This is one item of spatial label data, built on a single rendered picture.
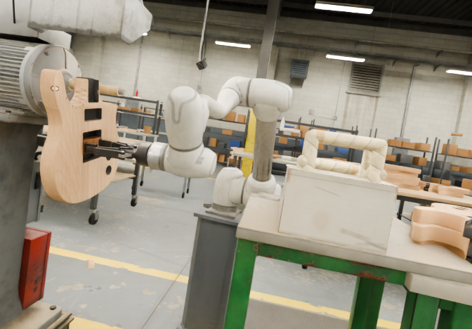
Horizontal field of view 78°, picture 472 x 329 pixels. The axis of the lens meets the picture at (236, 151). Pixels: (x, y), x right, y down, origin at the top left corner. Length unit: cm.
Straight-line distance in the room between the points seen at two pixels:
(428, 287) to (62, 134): 102
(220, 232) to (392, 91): 1173
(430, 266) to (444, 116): 1285
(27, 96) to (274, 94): 90
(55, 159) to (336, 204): 77
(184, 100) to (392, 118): 1224
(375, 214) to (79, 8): 99
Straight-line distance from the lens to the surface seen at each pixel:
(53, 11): 109
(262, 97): 130
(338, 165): 95
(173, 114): 80
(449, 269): 91
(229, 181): 166
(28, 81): 114
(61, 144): 96
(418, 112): 1325
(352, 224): 81
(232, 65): 1246
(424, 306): 95
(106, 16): 100
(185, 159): 87
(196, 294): 186
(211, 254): 173
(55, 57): 120
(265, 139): 142
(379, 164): 81
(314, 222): 79
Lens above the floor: 116
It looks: 3 degrees down
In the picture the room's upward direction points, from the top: 9 degrees clockwise
